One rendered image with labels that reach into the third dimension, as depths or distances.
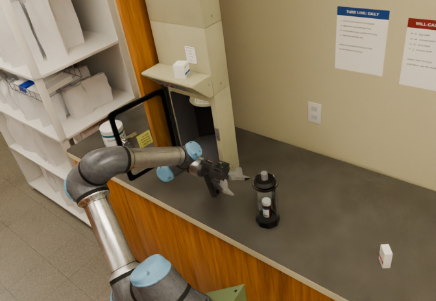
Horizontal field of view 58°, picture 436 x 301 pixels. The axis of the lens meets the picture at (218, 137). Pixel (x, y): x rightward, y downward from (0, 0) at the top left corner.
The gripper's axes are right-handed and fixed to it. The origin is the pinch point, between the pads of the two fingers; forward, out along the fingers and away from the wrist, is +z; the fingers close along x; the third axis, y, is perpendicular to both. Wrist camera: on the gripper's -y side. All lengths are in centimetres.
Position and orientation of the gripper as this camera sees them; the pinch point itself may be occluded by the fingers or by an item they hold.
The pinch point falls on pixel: (242, 187)
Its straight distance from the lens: 166.5
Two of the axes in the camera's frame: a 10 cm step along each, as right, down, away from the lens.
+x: 4.9, -3.7, 7.9
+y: 0.7, -8.8, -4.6
